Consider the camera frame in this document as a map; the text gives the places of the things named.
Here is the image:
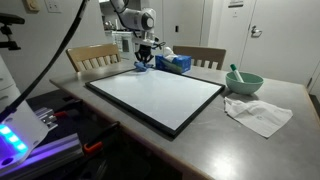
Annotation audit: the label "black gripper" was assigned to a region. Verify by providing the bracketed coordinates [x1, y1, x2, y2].
[135, 44, 155, 65]

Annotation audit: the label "blue towel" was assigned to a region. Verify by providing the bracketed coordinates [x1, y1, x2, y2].
[133, 61, 155, 73]

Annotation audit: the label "white robot base blue lights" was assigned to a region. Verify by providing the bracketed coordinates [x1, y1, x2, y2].
[0, 54, 50, 174]

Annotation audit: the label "black framed whiteboard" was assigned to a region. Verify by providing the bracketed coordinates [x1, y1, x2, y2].
[84, 67, 227, 138]

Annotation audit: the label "white kitchen stove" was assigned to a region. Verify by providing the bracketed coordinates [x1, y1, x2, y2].
[111, 30, 138, 61]

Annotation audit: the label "white tissue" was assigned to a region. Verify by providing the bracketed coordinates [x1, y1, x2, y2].
[162, 46, 180, 62]

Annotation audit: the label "blue tissue box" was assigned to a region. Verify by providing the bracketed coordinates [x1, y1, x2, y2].
[154, 54, 193, 75]

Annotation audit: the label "wooden slatted chair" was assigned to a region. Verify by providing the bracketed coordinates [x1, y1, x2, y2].
[172, 45, 227, 71]
[65, 43, 123, 73]

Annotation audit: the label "white marker green cap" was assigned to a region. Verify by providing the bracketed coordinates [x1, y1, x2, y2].
[229, 63, 245, 83]

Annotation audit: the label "green bowl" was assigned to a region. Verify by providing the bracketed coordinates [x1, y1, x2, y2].
[225, 71, 265, 96]

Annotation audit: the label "white crumpled cloth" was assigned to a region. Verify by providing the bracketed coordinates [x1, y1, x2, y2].
[223, 96, 294, 139]

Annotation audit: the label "white door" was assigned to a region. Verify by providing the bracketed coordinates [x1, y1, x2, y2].
[239, 0, 320, 86]

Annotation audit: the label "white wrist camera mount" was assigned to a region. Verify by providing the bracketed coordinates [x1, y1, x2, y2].
[131, 35, 158, 48]

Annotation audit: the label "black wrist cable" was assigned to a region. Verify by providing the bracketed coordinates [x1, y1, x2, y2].
[152, 40, 167, 52]

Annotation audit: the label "thick black cable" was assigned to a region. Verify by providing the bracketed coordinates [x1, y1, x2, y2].
[0, 0, 89, 123]

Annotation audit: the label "black clamp orange handle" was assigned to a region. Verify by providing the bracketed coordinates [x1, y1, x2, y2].
[82, 121, 121, 156]

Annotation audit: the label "black clamp red handle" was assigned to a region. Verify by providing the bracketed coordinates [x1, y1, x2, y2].
[53, 98, 84, 120]

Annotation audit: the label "silver metal bracket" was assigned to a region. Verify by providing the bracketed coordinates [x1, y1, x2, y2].
[34, 106, 60, 132]

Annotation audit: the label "metal door handle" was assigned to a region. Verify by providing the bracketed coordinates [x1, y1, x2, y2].
[250, 24, 264, 39]

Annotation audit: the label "beige wall dial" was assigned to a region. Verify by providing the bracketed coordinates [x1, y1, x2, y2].
[21, 0, 41, 15]

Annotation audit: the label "aluminium extrusion rail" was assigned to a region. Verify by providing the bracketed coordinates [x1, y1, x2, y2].
[0, 133, 84, 180]

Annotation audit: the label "black camera on stand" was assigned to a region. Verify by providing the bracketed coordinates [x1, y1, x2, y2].
[0, 13, 26, 52]

